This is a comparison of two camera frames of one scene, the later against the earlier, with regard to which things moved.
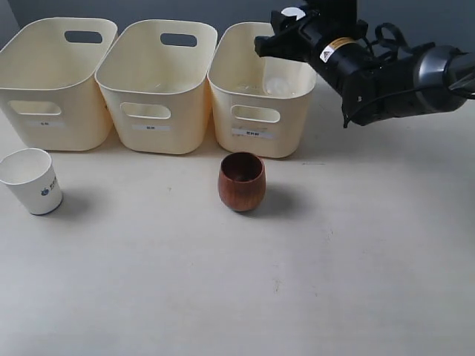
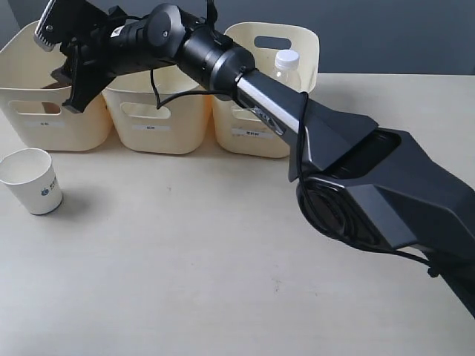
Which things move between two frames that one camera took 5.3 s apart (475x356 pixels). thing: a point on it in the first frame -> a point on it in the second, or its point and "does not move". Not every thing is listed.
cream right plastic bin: (260, 104) does not move
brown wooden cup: (241, 182) -> (56, 85)
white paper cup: (30, 174) does not move
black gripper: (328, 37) -> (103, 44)
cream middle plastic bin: (153, 74) does not move
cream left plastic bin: (49, 93) does not move
